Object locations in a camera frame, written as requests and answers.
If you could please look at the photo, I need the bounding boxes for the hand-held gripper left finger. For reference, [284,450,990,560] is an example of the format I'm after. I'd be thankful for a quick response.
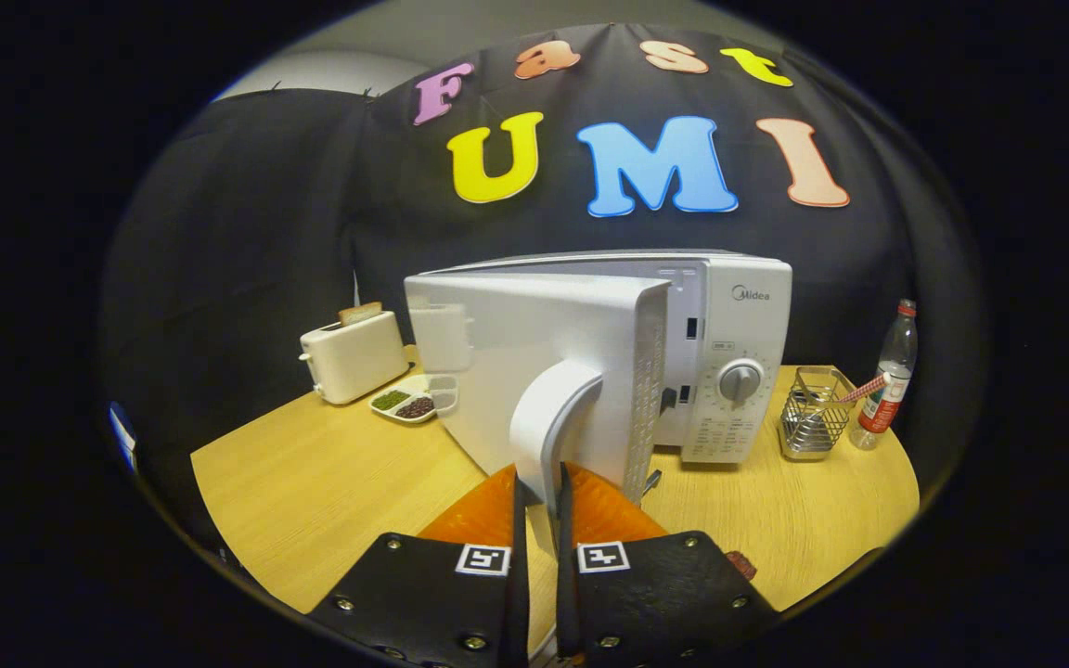
[307,462,532,668]

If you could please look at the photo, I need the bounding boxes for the white divided bean dish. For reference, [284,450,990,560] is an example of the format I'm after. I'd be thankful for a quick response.
[368,374,458,424]

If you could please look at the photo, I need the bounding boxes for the cream toaster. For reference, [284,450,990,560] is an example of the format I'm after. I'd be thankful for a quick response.
[300,311,411,405]

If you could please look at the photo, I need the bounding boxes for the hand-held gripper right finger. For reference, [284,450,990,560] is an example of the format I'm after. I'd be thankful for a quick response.
[555,462,781,668]

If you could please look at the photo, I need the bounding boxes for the white toaster oven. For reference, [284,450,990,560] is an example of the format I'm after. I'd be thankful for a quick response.
[404,249,793,558]

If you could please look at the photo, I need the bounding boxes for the red checked straw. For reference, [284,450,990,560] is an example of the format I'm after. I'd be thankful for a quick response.
[836,373,890,405]

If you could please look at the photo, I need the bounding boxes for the wire mesh utensil holder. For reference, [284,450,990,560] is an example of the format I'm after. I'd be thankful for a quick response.
[779,366,858,462]

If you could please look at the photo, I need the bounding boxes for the clear bottle red label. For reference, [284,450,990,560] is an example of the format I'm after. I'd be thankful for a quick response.
[850,299,919,452]

